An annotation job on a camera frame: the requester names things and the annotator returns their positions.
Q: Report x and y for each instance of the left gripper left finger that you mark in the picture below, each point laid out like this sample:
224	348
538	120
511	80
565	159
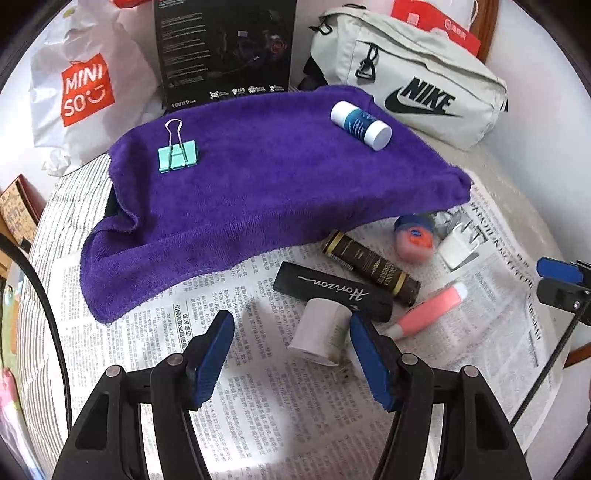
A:
182	383

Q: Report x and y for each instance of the grey Nike waist bag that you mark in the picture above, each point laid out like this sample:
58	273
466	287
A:
425	81

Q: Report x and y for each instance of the white power adapter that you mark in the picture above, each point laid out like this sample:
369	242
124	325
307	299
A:
460	244

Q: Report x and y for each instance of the white tape roll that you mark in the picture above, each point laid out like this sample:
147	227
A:
320	336

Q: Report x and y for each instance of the teal binder clip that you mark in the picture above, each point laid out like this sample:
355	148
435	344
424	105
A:
177	154

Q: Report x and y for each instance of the black Horizon tube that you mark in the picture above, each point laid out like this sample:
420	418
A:
304	284

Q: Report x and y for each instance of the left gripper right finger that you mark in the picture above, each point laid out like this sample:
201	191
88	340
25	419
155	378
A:
404	385

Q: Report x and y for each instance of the white blue bottle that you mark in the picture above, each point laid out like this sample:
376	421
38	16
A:
365	127

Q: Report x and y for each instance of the black headset box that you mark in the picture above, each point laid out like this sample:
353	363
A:
215	50

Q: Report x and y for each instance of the black gold tube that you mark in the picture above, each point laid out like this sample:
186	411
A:
372	267

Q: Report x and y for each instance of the white Miniso plastic bag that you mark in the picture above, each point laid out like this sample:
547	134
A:
90	84

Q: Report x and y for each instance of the pink white tube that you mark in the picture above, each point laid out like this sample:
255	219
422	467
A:
429	312

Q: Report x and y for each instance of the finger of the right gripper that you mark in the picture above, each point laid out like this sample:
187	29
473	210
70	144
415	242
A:
560	271

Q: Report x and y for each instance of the red paper bag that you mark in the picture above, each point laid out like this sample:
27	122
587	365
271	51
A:
427	17

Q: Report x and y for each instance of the striped mattress cover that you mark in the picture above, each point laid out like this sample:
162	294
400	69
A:
508	184

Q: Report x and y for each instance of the purple towel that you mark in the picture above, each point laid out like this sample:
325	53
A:
273	171

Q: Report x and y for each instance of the pink Vaseline jar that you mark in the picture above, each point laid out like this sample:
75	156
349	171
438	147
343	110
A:
414	238

